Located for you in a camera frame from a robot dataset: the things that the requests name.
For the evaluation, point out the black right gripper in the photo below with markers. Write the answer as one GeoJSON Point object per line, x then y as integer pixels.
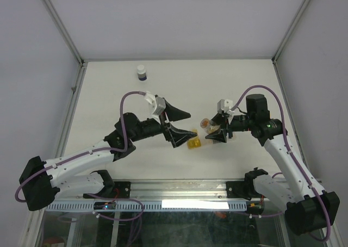
{"type": "Point", "coordinates": [220, 135]}

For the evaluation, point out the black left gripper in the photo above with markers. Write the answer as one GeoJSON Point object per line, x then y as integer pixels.
{"type": "Point", "coordinates": [175, 135]}

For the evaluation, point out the clear glass pill bottle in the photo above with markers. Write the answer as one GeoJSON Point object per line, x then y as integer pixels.
{"type": "Point", "coordinates": [211, 127]}

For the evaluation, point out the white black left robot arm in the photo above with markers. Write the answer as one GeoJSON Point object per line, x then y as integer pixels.
{"type": "Point", "coordinates": [43, 181]}

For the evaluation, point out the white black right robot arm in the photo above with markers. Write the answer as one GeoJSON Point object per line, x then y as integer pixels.
{"type": "Point", "coordinates": [306, 205]}

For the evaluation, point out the white-capped dark pill bottle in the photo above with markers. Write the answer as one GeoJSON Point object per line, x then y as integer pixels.
{"type": "Point", "coordinates": [141, 72]}

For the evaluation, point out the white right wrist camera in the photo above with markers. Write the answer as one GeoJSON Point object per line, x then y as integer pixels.
{"type": "Point", "coordinates": [224, 106]}

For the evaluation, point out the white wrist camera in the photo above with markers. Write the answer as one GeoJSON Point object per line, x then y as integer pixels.
{"type": "Point", "coordinates": [224, 106]}
{"type": "Point", "coordinates": [156, 105]}

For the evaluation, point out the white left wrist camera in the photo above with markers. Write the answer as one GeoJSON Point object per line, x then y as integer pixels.
{"type": "Point", "coordinates": [156, 105]}

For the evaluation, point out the aluminium mounting rail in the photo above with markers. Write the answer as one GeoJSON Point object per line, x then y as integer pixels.
{"type": "Point", "coordinates": [150, 190]}

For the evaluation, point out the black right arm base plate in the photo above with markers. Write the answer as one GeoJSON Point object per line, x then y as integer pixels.
{"type": "Point", "coordinates": [238, 189]}

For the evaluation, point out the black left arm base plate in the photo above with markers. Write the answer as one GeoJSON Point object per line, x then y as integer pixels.
{"type": "Point", "coordinates": [120, 190]}

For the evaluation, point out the white slotted cable duct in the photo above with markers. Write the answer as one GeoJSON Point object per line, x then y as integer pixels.
{"type": "Point", "coordinates": [148, 206]}

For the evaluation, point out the aluminium cage frame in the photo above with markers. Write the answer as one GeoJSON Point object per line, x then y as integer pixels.
{"type": "Point", "coordinates": [307, 39]}

